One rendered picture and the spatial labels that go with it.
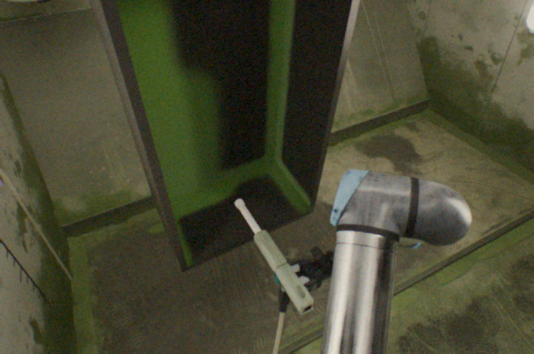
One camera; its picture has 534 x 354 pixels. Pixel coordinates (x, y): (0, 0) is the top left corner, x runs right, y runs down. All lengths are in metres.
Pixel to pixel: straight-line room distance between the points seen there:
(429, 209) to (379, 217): 0.09
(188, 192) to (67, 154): 0.85
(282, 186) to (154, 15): 0.94
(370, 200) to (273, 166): 1.13
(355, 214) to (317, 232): 1.42
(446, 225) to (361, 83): 2.14
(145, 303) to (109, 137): 0.93
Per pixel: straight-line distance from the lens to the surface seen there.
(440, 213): 0.72
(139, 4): 1.14
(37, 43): 2.37
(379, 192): 0.70
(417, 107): 3.12
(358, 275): 0.68
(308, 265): 1.28
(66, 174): 2.29
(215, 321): 1.85
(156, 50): 1.21
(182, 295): 1.95
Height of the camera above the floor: 1.66
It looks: 38 degrees down
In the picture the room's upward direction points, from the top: 3 degrees counter-clockwise
